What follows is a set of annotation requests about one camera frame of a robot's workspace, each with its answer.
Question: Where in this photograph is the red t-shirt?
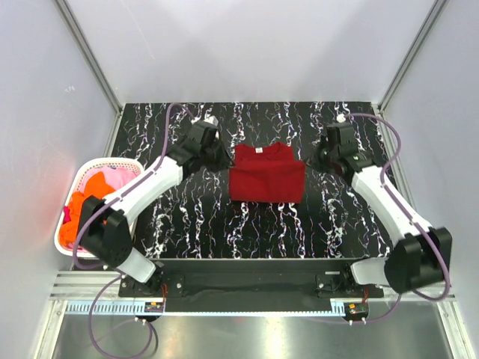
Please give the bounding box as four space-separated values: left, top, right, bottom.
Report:
228 142 305 203

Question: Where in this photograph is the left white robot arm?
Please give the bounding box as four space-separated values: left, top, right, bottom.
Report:
76 116 232 296

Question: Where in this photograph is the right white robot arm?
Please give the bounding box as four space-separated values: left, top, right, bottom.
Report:
306 122 452 297

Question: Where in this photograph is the pink t-shirt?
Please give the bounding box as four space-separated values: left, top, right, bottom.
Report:
67 165 141 259

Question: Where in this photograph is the orange t-shirt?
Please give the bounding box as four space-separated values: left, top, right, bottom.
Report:
60 168 115 246

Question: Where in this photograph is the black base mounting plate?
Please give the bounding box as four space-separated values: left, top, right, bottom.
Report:
118 257 385 300

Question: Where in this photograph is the magenta garment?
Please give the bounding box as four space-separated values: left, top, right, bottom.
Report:
62 206 72 224

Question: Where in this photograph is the white plastic laundry basket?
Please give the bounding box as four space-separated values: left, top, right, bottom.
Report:
53 157 144 257

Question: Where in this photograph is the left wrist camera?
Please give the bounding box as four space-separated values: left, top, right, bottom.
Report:
204 116 219 127

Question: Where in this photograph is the left aluminium frame post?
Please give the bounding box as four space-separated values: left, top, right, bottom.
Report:
53 0 123 116

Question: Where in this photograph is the aluminium frame post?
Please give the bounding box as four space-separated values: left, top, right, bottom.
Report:
53 0 123 116
377 0 448 114

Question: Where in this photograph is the right aluminium frame post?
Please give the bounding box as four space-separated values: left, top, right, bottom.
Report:
377 0 448 114

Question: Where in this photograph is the slotted cable duct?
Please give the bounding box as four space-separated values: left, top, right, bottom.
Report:
66 299 346 318

